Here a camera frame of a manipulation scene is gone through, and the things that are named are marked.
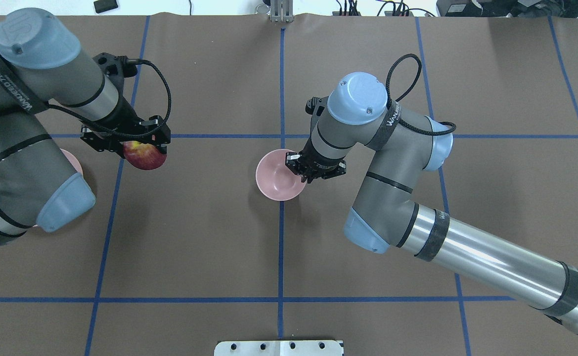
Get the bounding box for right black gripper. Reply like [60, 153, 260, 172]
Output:
[286, 138, 346, 184]

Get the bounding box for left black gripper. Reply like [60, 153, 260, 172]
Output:
[80, 98, 171, 158]

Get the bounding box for pink bowl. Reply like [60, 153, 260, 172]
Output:
[255, 149, 307, 201]

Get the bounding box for red apple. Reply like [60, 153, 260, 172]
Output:
[122, 140, 167, 171]

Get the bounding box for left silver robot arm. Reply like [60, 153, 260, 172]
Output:
[0, 7, 171, 246]

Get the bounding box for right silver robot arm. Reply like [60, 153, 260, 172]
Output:
[285, 72, 578, 335]

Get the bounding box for pink plate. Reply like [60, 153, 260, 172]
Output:
[32, 148, 84, 228]

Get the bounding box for small black device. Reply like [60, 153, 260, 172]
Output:
[93, 0, 119, 14]

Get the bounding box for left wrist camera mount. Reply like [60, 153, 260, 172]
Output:
[92, 52, 139, 78]

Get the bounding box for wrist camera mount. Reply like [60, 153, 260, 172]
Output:
[92, 52, 139, 78]
[305, 96, 329, 118]

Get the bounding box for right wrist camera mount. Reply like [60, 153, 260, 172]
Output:
[305, 96, 329, 118]

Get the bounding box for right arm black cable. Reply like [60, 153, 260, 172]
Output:
[386, 53, 457, 136]

